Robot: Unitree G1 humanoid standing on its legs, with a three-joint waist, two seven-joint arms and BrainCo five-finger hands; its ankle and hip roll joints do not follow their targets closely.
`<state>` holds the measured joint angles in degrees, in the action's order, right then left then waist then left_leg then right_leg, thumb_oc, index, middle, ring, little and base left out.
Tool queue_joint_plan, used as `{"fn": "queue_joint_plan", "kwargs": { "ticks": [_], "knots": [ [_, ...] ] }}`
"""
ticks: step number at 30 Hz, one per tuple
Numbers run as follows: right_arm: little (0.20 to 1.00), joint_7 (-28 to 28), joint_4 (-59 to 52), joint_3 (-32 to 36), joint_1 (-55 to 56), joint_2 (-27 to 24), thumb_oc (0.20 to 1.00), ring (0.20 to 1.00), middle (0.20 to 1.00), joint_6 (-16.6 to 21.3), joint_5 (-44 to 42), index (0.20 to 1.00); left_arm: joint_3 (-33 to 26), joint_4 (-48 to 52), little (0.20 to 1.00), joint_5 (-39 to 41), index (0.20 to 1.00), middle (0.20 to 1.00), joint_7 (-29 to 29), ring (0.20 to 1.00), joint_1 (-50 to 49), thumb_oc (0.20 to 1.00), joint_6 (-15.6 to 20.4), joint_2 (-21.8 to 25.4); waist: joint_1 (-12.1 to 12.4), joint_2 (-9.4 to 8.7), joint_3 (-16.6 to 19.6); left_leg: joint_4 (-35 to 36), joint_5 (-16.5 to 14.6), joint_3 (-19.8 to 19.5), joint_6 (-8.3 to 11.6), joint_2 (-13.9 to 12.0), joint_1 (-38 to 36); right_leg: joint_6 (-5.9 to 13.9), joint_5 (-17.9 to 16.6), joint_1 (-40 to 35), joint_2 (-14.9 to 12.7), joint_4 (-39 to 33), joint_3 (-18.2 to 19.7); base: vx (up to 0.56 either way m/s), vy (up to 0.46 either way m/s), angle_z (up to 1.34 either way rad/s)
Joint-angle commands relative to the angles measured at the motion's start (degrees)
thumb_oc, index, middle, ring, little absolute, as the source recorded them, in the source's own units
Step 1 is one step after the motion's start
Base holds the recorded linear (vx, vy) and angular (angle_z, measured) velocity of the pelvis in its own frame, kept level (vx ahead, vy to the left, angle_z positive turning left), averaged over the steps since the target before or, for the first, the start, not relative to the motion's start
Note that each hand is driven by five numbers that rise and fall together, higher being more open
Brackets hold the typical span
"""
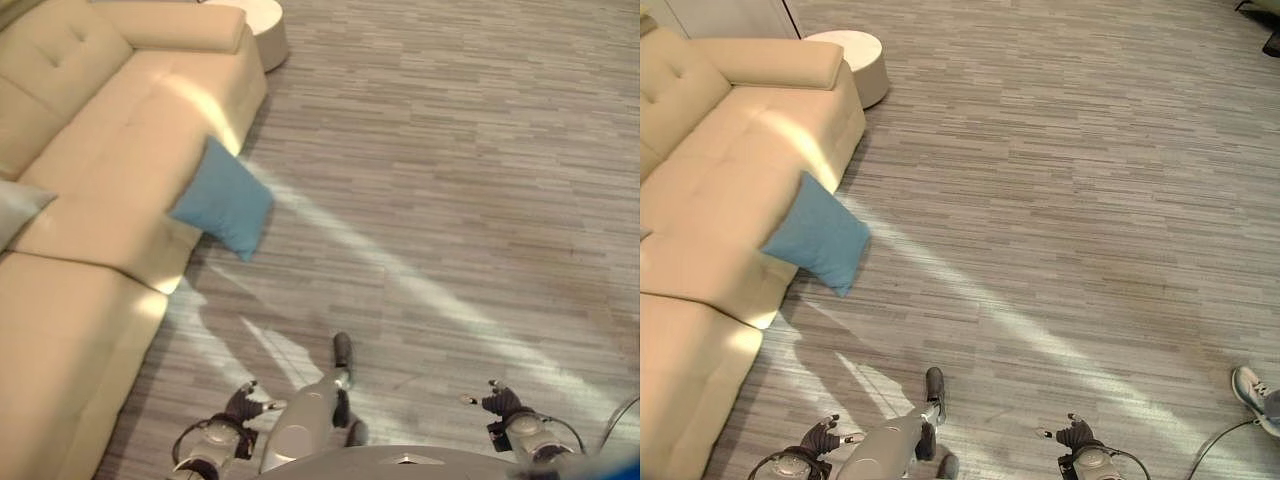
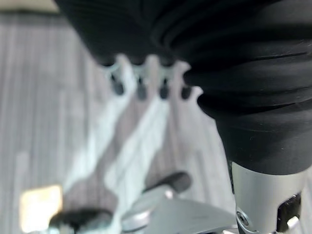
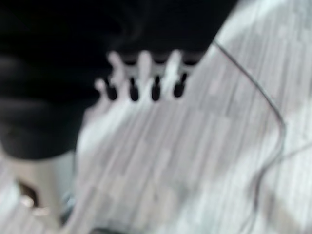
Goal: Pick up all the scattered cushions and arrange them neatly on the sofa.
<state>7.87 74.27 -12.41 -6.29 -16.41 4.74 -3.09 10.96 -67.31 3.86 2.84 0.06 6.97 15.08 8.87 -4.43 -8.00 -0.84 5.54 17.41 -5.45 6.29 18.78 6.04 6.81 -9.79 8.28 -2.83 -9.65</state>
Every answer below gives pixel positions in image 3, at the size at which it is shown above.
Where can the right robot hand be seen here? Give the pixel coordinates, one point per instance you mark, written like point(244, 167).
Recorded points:
point(73, 48)

